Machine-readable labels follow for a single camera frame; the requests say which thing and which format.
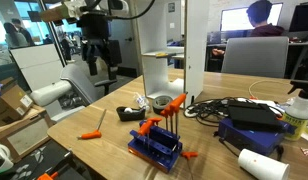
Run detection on black flat electronics box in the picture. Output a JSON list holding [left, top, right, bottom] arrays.
[[226, 99, 286, 133]]

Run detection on white rounded plastic cover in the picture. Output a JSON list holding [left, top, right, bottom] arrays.
[[29, 79, 73, 108]]

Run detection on grey duct tape roll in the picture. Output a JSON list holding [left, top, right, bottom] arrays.
[[151, 94, 175, 116]]

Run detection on yellow handled scissors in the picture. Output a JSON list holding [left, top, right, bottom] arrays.
[[155, 51, 178, 60]]

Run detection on white mug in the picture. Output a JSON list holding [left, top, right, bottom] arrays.
[[0, 139, 15, 176]]

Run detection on wooden side table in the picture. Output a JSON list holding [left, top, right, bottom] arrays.
[[0, 104, 57, 164]]

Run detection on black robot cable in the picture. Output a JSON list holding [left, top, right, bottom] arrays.
[[108, 0, 157, 21]]

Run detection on seated long haired person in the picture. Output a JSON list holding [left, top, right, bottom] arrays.
[[2, 21, 29, 50]]

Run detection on dark computer monitor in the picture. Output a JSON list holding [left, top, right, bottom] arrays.
[[288, 1, 308, 33]]

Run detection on black tape dispenser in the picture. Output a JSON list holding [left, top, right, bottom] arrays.
[[115, 105, 147, 122]]

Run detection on short orange T-handle hex key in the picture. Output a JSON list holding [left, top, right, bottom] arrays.
[[137, 120, 156, 150], [144, 116, 164, 127]]

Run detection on tiny orange T-handle hex key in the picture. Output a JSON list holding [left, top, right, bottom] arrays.
[[180, 151, 199, 160]]

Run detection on tall orange T-handle hex key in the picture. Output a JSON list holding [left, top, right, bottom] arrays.
[[159, 108, 170, 132], [163, 105, 175, 134]]

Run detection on grey office chair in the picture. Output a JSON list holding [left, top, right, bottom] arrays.
[[220, 35, 290, 80]]

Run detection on grey door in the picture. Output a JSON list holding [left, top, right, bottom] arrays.
[[108, 14, 142, 79]]

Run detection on loose orange T-handle hex key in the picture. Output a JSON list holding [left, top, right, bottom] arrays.
[[76, 108, 108, 141]]

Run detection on white paper roll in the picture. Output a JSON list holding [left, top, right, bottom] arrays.
[[237, 148, 291, 180]]

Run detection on white partition panel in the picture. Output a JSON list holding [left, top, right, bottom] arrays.
[[9, 43, 67, 92]]

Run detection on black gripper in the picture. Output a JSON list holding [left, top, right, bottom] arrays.
[[76, 13, 123, 81]]

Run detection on largest orange T-handle hex key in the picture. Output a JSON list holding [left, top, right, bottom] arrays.
[[169, 93, 188, 135]]

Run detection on blue electronics box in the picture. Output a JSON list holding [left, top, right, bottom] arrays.
[[217, 116, 296, 157]]

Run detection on brown cardboard box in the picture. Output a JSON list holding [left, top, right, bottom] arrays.
[[0, 76, 35, 128]]

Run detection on white spray bottle black trigger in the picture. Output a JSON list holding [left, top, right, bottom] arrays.
[[281, 79, 308, 142]]

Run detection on white wooden shelf unit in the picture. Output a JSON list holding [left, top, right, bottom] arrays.
[[136, 0, 210, 108]]

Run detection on grey armchair with black armrest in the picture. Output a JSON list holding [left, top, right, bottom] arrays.
[[59, 63, 119, 106]]

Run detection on black cable bundle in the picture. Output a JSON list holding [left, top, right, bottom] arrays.
[[182, 96, 286, 128]]

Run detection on thin black cable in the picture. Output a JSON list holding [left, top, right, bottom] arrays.
[[213, 130, 242, 158]]

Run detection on blue hex key holder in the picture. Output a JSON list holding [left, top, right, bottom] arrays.
[[127, 119, 184, 174]]

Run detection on person in maroon hoodie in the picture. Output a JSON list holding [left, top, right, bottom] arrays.
[[211, 0, 286, 58]]

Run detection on person in dark jacket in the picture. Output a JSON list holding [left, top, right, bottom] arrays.
[[11, 18, 36, 47]]

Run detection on thin white cable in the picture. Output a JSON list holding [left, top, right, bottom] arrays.
[[248, 79, 292, 100]]

